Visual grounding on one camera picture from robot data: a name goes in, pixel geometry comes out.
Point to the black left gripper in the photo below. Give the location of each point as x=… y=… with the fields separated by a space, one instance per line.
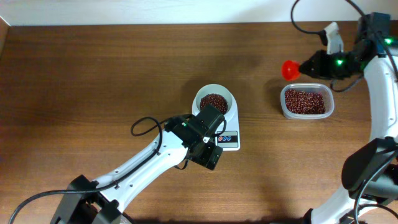
x=204 y=154

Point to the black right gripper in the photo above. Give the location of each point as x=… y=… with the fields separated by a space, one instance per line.
x=313 y=66

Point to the orange plastic measuring scoop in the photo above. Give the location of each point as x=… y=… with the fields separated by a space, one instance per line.
x=290 y=70

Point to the red adzuki beans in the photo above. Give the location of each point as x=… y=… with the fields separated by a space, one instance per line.
x=298 y=102

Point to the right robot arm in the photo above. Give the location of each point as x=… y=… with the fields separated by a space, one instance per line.
x=369 y=177

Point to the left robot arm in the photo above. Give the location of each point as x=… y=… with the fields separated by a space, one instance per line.
x=105 y=199

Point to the white digital kitchen scale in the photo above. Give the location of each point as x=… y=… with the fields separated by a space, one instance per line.
x=229 y=140

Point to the white round bowl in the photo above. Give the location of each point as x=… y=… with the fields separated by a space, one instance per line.
x=215 y=89

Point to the clear plastic food container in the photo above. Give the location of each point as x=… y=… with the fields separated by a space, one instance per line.
x=309 y=88

